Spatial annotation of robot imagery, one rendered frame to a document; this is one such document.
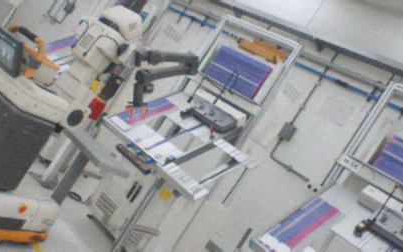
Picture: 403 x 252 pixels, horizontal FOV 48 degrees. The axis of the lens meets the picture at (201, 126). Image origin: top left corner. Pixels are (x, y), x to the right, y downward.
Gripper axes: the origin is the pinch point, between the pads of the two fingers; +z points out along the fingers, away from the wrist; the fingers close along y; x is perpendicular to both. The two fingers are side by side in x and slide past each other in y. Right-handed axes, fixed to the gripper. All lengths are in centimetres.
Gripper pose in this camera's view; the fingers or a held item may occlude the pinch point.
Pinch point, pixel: (136, 118)
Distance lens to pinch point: 259.6
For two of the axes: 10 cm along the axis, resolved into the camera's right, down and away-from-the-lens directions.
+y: -8.2, -0.8, 5.7
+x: -5.8, 0.1, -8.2
